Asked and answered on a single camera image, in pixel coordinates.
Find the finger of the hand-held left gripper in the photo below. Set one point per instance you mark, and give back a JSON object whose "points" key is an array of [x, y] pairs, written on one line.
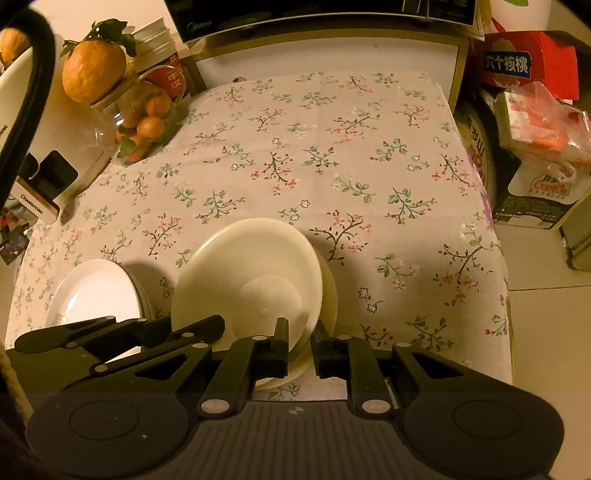
{"points": [[120, 330], [203, 330]]}

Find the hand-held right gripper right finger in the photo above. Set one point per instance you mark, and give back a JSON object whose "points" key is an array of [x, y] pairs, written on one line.
{"points": [[321, 355]]}

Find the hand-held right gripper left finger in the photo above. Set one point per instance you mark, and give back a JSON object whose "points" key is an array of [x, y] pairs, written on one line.
{"points": [[282, 346]]}

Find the white rose print plate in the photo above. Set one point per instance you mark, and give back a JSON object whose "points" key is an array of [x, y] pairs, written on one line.
{"points": [[92, 290]]}

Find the white bowl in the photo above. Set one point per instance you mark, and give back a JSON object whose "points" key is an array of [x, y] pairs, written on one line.
{"points": [[231, 267]]}

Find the person's left forearm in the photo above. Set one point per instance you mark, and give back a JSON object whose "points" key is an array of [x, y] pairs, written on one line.
{"points": [[14, 383]]}

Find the floral tablecloth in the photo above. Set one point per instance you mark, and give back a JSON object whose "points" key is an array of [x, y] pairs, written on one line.
{"points": [[323, 161]]}

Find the clear glass jar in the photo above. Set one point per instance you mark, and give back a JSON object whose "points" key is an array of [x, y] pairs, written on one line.
{"points": [[108, 134]]}

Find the white air fryer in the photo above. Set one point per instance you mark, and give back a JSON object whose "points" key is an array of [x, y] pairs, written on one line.
{"points": [[69, 134]]}

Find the pile of small oranges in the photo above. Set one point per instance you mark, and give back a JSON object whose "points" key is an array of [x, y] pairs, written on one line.
{"points": [[152, 127]]}

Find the dark carton with white label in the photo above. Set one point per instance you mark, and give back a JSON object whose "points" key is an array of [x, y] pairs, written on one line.
{"points": [[521, 212]]}

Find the red labelled jar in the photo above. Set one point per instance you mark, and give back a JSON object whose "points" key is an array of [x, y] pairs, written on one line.
{"points": [[168, 81]]}

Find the large orange fruit with leaves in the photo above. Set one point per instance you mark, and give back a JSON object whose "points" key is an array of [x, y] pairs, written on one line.
{"points": [[92, 69]]}

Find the round printed container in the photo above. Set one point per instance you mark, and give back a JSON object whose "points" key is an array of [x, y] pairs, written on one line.
{"points": [[480, 138]]}

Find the grey cabinet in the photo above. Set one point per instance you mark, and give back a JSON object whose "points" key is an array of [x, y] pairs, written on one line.
{"points": [[579, 240]]}

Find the stack of white paper cups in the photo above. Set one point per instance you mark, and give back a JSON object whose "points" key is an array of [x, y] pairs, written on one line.
{"points": [[154, 44]]}

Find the clear plastic bag orange contents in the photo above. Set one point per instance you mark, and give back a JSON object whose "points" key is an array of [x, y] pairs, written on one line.
{"points": [[545, 124]]}

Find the black microwave oven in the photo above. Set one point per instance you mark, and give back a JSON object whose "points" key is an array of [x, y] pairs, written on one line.
{"points": [[300, 14]]}

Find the red cardboard box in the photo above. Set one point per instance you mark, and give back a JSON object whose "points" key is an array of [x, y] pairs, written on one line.
{"points": [[545, 50]]}

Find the white cup with green print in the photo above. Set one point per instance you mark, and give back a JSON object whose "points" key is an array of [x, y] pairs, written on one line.
{"points": [[521, 14]]}

